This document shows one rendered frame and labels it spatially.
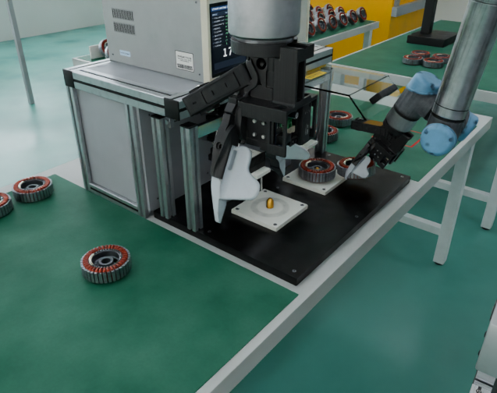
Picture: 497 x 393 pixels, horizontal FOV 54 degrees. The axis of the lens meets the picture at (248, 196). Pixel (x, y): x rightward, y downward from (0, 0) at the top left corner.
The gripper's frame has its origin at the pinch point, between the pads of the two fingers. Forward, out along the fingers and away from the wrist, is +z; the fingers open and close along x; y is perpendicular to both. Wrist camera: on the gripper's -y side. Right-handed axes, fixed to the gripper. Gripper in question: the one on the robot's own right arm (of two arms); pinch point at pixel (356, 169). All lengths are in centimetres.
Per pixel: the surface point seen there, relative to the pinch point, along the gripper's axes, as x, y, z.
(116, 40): -42, -64, -8
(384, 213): -6.3, 15.5, -0.1
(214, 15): -37, -38, -32
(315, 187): -12.4, -3.5, 5.4
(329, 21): 198, -134, 62
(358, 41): 304, -152, 110
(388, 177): 10.2, 7.0, 1.5
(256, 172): -31.9, -13.0, -0.7
